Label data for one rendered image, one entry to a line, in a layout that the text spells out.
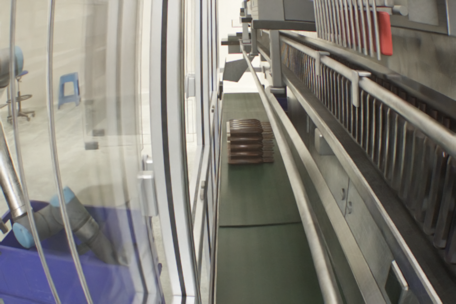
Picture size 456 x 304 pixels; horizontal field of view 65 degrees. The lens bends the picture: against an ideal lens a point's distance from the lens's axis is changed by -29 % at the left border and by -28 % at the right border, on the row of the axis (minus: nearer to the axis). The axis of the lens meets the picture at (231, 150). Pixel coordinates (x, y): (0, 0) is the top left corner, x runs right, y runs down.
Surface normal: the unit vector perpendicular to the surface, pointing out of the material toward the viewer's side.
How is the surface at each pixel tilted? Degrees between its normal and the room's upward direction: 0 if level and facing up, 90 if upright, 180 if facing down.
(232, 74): 90
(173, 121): 90
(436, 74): 90
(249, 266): 2
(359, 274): 55
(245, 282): 2
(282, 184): 2
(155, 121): 90
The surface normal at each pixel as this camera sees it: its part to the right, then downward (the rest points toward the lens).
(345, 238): -0.84, -0.53
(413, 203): -0.54, 0.26
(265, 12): 0.01, 0.29
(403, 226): -0.03, -0.96
